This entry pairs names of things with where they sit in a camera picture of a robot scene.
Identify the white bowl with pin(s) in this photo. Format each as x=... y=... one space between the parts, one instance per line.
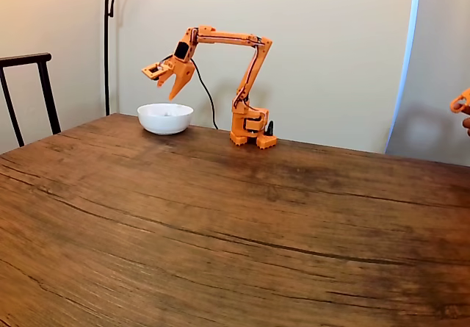
x=165 y=123

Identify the person's hand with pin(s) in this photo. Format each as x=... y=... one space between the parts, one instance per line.
x=467 y=125

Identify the black floor lamp pole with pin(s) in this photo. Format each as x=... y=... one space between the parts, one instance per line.
x=106 y=47

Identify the black chair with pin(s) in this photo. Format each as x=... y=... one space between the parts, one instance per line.
x=44 y=84

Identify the orange camera bracket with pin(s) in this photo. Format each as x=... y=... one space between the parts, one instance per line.
x=148 y=71

